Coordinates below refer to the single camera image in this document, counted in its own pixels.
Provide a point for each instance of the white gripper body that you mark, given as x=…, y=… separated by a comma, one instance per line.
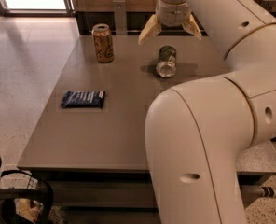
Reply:
x=172, y=13

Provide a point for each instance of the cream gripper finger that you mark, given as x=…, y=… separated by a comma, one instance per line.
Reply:
x=152, y=28
x=191, y=27

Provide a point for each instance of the green soda can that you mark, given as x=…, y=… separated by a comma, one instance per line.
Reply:
x=166, y=66

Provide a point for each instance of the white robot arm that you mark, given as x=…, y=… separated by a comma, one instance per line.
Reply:
x=195, y=131

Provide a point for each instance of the orange soda can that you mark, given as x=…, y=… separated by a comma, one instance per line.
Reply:
x=103, y=43

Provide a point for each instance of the dark blue snack packet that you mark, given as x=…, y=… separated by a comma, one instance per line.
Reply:
x=73, y=99

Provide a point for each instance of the striped pole end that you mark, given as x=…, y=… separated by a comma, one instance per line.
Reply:
x=269, y=192

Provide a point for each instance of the grey table drawer front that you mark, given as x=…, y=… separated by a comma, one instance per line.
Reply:
x=104, y=194

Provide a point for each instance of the left metal wall bracket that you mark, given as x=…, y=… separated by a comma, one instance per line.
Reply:
x=120, y=16

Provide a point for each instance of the metal wall bracket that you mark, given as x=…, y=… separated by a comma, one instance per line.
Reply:
x=267, y=4
x=120, y=16

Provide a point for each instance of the horizontal metal rail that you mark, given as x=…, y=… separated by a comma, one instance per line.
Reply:
x=168, y=32

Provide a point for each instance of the right metal wall bracket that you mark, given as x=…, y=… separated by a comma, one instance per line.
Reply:
x=267, y=4

